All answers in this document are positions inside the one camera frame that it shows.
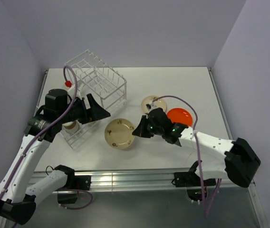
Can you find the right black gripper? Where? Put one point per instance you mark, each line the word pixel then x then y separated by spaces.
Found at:
pixel 140 131

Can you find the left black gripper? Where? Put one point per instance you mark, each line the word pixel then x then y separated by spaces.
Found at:
pixel 95 112

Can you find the beige plate with red stamps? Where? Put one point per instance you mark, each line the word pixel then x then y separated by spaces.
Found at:
pixel 118 133

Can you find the steel lined cup brown band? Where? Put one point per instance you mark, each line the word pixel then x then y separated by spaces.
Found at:
pixel 71 127

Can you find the beige plate with black motif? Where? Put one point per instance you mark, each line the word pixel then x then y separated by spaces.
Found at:
pixel 159 103

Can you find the orange plastic plate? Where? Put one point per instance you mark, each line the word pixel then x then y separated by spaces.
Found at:
pixel 179 115

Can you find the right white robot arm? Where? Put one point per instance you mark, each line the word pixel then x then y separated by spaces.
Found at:
pixel 218 158

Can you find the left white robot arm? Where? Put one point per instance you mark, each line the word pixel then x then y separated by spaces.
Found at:
pixel 18 201

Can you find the white wire dish rack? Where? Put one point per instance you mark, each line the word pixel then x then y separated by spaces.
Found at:
pixel 107 86

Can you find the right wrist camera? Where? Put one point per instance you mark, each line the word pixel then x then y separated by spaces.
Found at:
pixel 150 106

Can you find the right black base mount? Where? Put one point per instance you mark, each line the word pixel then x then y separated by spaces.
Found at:
pixel 189 179

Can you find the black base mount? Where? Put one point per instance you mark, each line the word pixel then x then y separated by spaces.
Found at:
pixel 189 179
pixel 67 197

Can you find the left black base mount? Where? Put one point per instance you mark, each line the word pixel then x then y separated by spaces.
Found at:
pixel 67 197

